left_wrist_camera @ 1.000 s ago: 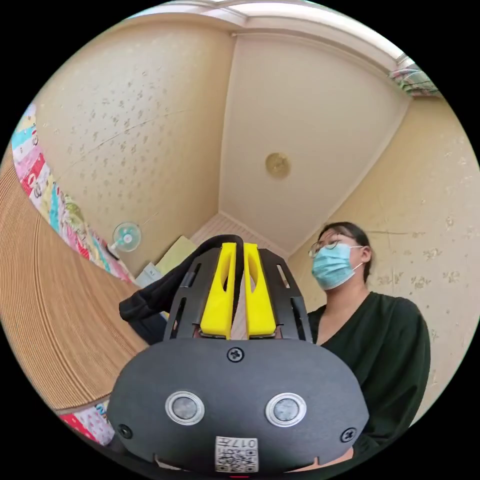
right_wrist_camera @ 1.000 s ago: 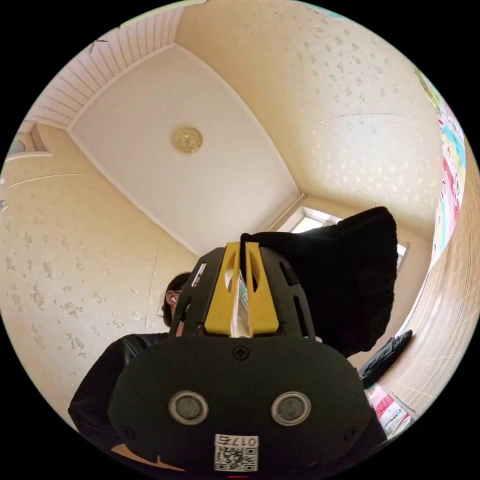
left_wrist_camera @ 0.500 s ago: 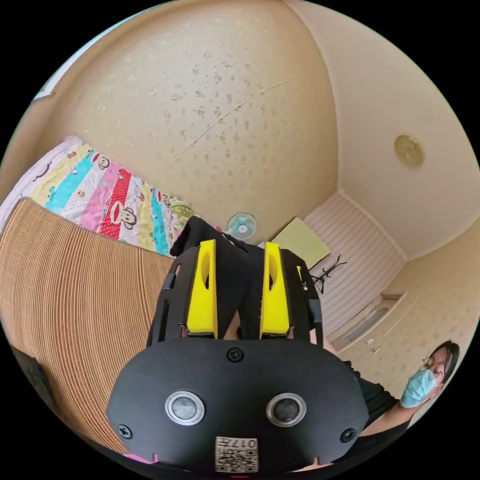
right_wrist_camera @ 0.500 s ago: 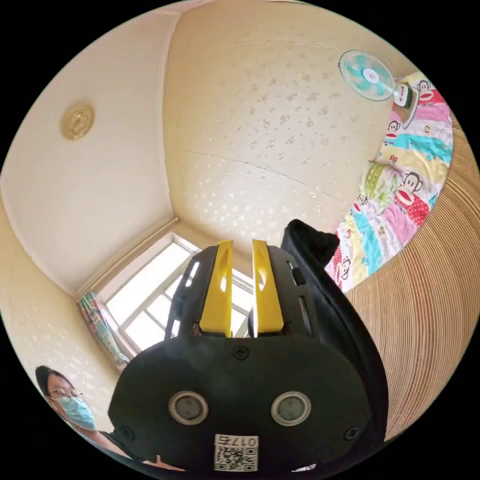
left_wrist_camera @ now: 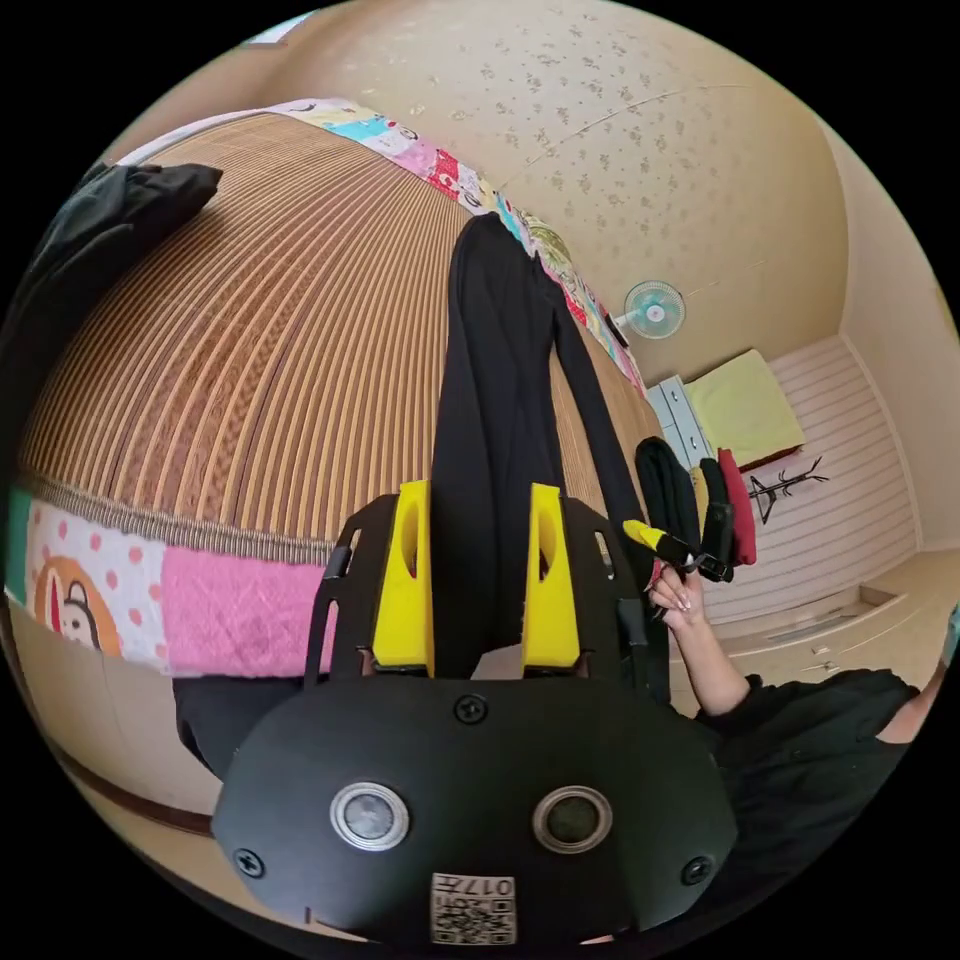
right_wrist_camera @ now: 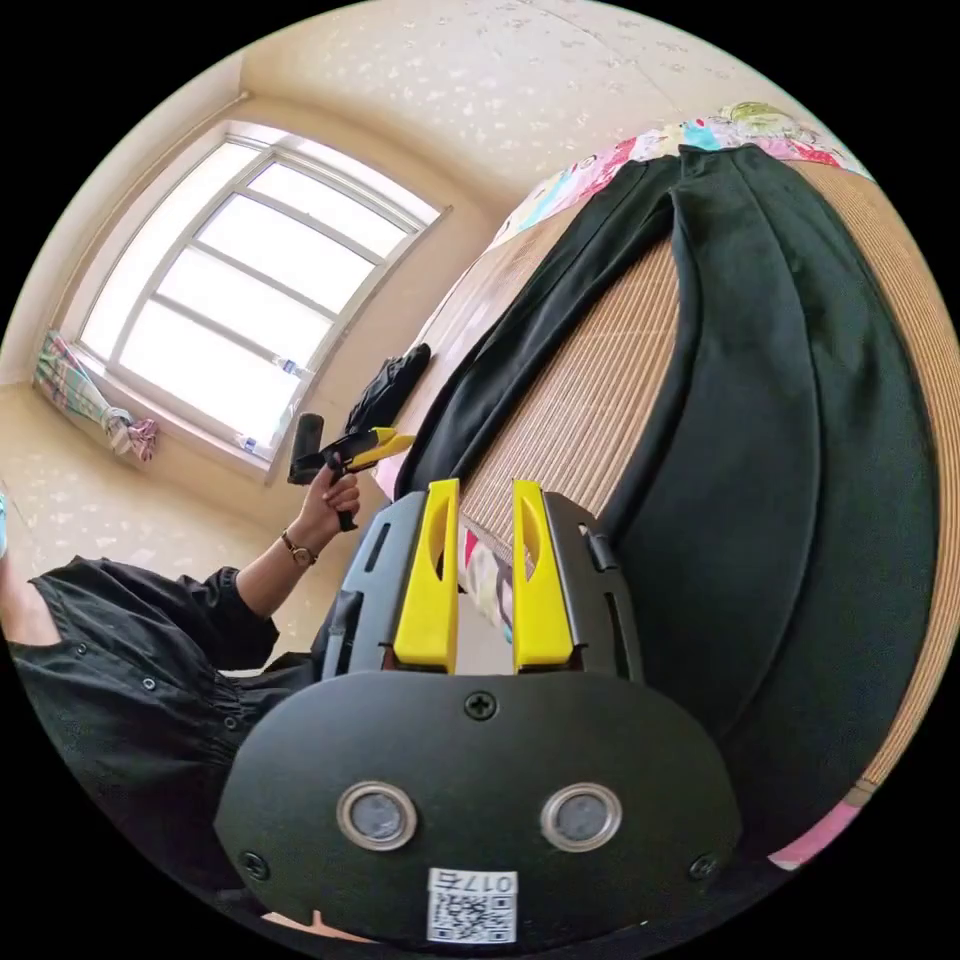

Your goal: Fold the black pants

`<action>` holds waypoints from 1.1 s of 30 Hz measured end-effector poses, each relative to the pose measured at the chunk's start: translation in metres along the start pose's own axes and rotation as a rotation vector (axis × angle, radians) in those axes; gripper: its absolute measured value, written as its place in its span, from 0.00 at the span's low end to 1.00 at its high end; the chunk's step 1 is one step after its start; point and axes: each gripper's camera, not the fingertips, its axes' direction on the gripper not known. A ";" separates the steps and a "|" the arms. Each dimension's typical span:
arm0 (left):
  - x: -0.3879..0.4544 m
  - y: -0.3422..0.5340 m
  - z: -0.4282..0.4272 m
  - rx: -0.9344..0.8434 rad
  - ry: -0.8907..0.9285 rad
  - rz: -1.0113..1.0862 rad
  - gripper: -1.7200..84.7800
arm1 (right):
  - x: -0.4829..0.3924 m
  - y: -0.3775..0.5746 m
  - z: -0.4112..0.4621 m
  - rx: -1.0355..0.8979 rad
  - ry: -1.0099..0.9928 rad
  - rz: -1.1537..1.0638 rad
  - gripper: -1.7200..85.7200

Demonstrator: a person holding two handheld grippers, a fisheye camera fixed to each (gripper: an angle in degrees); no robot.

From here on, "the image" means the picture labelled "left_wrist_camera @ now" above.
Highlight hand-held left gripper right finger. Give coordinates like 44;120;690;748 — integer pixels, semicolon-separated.
521;483;581;673

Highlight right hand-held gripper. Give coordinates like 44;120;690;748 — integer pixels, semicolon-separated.
623;518;714;580

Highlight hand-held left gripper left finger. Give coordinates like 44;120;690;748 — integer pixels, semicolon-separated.
374;479;436;673

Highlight black pants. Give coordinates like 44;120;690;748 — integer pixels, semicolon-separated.
173;212;673;785

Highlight person's right forearm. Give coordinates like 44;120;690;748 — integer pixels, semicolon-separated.
668;614;753;718

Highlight person's right hand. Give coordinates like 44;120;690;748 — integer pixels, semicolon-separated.
647;563;708;633

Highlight pile of folded clothes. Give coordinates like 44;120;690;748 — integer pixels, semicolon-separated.
634;437;758;568

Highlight black coat rack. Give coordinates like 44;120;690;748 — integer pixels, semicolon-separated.
748;455;832;526

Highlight white cupboard with yellow cloth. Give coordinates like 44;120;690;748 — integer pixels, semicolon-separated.
646;347;807;472

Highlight beige cupboard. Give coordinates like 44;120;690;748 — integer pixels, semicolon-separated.
708;551;958;688

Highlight person's body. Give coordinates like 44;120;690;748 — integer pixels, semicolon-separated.
693;659;960;913

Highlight bed with woven mat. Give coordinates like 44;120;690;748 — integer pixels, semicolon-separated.
0;97;670;838

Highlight pile of black clothes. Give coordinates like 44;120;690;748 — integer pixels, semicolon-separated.
0;160;225;459

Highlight white wall fan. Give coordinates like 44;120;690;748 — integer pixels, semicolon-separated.
613;280;687;346

